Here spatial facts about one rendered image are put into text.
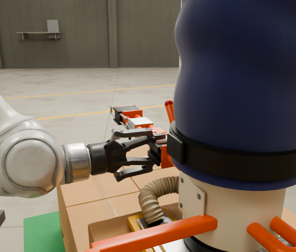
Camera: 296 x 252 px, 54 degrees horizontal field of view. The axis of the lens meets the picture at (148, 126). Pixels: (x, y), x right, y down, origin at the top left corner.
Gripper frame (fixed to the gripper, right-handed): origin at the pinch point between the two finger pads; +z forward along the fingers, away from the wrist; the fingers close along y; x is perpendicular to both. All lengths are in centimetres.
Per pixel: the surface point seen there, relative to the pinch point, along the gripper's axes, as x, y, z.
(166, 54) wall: -998, 58, 490
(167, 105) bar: 1.7, -11.6, -0.5
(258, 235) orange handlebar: 37.0, -0.7, -3.2
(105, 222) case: 7.0, 13.0, -18.5
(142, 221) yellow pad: 13.5, 10.3, -12.0
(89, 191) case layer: -77, 53, -7
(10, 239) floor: -128, 107, -55
